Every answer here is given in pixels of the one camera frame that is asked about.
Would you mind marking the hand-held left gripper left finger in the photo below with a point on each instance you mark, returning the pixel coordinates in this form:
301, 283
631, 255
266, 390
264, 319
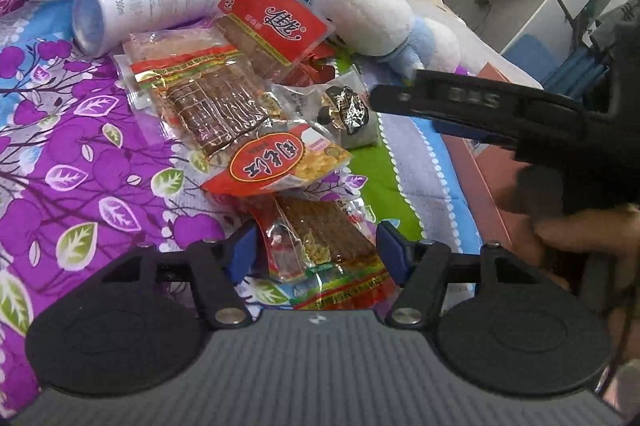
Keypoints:
242, 251

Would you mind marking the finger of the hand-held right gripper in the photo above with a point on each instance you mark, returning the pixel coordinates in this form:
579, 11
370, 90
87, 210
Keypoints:
450, 99

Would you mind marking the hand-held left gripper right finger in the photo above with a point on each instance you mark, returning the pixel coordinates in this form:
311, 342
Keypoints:
392, 251

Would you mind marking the green band strip snack packet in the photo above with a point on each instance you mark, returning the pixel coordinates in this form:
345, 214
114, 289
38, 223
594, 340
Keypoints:
325, 251

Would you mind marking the orange red bean snack packet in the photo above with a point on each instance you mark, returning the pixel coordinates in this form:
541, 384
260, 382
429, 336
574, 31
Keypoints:
260, 161

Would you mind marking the pink cardboard box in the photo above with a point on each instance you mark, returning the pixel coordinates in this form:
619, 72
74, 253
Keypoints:
490, 186

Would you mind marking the small black silver packet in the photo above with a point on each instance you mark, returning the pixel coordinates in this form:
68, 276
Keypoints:
350, 111

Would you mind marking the red foil wrapper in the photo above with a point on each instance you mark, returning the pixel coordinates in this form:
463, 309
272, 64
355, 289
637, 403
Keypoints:
315, 69

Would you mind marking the gold trim brown strip packet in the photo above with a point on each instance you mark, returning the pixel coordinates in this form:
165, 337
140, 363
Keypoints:
210, 101

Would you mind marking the red label strip snack packet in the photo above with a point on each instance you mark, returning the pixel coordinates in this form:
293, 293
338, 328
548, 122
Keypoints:
280, 21

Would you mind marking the person's right hand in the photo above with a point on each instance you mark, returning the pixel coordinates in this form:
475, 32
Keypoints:
565, 233

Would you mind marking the white and blue plush toy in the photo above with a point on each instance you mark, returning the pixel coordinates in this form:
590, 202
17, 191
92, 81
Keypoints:
360, 16

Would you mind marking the floral striped bed sheet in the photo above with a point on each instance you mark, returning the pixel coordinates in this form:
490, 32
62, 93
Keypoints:
75, 146

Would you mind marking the white spray bottle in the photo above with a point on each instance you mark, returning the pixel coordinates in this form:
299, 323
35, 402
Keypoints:
150, 1

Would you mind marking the black wall outlet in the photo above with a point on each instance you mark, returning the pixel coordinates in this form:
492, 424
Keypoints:
483, 1

